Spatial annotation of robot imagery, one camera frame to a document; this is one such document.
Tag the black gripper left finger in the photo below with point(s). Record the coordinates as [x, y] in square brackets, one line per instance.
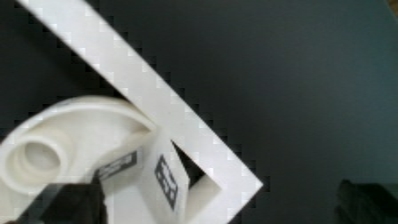
[76, 203]

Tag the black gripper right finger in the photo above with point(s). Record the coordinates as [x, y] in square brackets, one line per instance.
[367, 203]

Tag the white stool leg block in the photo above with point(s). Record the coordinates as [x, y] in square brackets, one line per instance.
[145, 182]

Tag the white round stool seat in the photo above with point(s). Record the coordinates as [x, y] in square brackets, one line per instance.
[70, 139]

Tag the white right fence rail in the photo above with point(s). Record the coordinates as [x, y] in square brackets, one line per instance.
[230, 184]

